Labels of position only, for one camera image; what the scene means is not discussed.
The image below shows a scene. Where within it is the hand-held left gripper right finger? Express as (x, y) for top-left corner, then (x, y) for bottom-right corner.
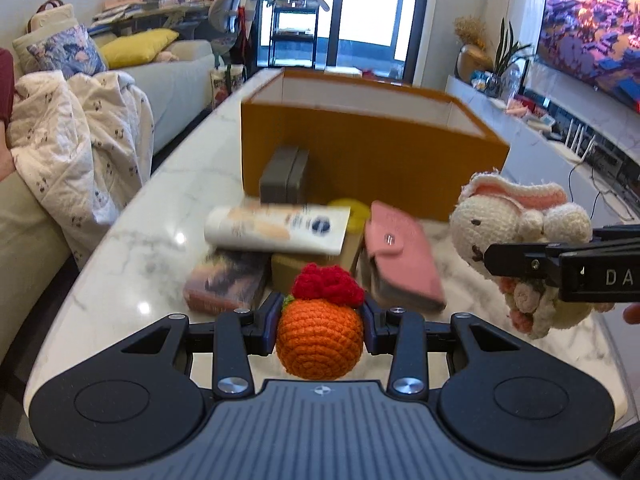
(359, 294), (521, 402)

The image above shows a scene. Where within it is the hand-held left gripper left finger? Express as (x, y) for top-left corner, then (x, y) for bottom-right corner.
(120, 292), (286, 402)

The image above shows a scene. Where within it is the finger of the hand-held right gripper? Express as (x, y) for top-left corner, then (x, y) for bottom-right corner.
(592, 225), (640, 243)
(484, 241), (568, 281)

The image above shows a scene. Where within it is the gold gift box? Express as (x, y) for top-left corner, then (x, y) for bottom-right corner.
(271, 232), (366, 293)

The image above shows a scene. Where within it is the orange crochet ball toy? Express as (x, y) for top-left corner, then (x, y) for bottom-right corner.
(275, 262), (365, 381)

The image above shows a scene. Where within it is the white crochet bunny toy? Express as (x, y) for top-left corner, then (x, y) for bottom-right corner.
(448, 171), (608, 340)

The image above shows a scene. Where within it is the brown printed packet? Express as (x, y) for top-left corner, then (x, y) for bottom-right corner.
(182, 250), (271, 316)

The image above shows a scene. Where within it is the pink wallet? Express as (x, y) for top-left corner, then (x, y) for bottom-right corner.
(361, 201), (447, 313)

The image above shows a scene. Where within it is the white lotion tube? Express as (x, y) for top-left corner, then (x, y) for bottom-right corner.
(204, 203), (352, 256)

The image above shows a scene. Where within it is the orange cardboard box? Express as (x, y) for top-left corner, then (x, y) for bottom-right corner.
(240, 67), (511, 223)

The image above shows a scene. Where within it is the white router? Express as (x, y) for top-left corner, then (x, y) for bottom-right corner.
(564, 119), (598, 161)

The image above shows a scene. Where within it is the yellow tape measure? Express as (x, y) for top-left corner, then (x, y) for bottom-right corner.
(327, 199), (372, 233)

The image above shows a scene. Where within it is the white television cabinet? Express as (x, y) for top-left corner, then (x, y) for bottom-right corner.
(445, 75), (640, 241)

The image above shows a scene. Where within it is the grey case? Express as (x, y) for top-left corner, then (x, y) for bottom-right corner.
(259, 146), (311, 206)

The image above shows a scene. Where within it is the green potted plant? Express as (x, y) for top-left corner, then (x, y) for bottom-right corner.
(492, 19), (533, 98)

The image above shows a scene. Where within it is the gold vase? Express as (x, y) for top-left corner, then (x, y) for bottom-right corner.
(457, 44), (493, 83)

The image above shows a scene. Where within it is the printed cup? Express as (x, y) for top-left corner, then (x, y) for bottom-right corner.
(210, 65), (246, 108)

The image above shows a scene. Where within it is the dried flower bunch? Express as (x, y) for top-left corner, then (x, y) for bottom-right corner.
(454, 15), (488, 51)

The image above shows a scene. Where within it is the beige sofa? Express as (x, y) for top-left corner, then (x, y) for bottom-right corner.
(0, 40), (216, 361)

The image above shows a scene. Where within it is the white printed blanket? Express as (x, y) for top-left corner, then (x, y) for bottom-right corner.
(7, 70), (155, 271)

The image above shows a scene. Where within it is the black shelf rack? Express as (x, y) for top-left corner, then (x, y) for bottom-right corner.
(269, 0), (321, 68)

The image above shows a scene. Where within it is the glass sliding door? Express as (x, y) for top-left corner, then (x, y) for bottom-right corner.
(250, 0), (436, 86)

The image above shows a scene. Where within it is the yellow pillow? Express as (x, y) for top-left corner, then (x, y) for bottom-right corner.
(98, 28), (180, 70)

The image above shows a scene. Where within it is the grey office chair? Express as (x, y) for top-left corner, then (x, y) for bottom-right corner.
(207, 0), (246, 68)

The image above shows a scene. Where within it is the cluttered grey desk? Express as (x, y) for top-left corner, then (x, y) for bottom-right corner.
(90, 0), (223, 46)

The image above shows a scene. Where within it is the blue floral pillow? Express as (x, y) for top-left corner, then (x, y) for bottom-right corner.
(27, 24), (108, 81)

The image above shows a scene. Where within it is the beige pillow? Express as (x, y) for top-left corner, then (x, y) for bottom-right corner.
(11, 4), (81, 73)

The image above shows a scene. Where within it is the black cable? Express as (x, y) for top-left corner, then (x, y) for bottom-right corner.
(567, 160), (633, 221)

